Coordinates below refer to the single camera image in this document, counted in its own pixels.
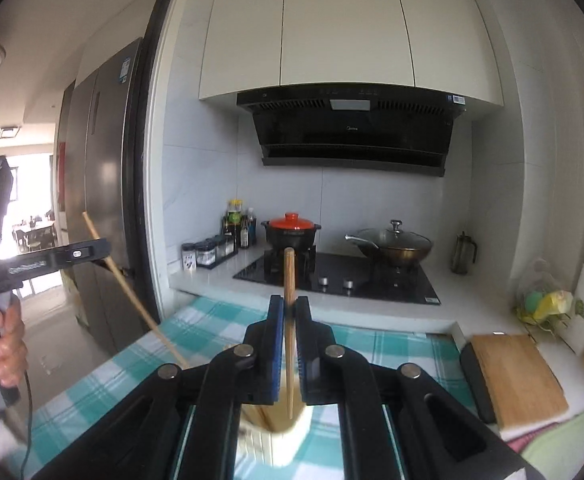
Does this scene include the short wooden chopstick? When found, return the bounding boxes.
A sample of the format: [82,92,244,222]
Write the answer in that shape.
[283,247,296,420]

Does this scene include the person's left hand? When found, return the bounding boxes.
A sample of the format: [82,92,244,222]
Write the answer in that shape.
[0,294,27,388]

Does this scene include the cream utensil holder box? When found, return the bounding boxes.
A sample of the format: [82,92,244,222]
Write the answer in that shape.
[237,402,314,468]

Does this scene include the black gas stove top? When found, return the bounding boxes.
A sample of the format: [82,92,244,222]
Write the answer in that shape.
[231,250,443,307]

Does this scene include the black clay pot red lid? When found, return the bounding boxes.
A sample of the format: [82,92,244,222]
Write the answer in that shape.
[260,212,321,252]

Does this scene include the teal plaid tablecloth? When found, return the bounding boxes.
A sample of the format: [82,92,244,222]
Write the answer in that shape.
[6,298,475,479]

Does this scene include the sauce bottles group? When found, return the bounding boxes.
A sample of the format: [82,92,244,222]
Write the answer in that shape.
[222,198,257,252]

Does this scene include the wok with glass lid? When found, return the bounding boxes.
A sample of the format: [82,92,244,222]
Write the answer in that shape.
[344,220,433,268]

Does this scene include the spice jar rack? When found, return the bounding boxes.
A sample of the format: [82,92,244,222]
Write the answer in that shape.
[180,233,238,271]

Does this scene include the grey multi-door refrigerator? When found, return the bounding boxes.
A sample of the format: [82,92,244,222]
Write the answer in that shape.
[60,38,146,356]

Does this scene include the black range hood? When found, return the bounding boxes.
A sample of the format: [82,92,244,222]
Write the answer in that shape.
[237,84,466,178]

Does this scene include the wooden cutting board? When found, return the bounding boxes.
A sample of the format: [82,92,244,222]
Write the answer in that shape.
[460,334,569,430]

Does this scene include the yellow green fruit bag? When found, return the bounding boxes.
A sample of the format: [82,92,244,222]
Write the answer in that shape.
[513,259,584,334]

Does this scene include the red towel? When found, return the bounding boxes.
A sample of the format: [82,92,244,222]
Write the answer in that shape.
[507,422,559,454]

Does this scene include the white upper cabinets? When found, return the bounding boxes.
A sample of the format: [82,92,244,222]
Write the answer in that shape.
[199,0,504,106]

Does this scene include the black cable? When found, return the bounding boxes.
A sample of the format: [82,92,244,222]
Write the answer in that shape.
[18,368,34,480]

